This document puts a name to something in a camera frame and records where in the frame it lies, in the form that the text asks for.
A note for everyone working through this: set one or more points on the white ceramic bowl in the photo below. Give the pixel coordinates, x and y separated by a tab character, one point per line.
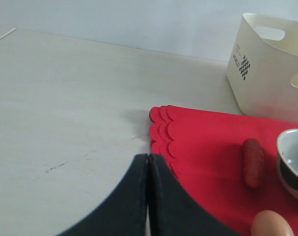
287	160

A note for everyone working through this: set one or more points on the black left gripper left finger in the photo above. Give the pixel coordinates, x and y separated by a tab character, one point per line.
124	211

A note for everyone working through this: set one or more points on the brown egg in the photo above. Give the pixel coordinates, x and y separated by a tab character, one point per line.
270	223

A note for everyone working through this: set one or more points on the cream plastic bin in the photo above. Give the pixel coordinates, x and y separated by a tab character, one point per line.
262	66

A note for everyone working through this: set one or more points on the red scalloped tablecloth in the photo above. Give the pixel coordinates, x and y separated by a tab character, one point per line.
203	149

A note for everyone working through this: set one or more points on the red sausage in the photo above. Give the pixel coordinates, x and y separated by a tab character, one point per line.
254	168

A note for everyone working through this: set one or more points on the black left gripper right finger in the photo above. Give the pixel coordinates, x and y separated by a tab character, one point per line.
172	211

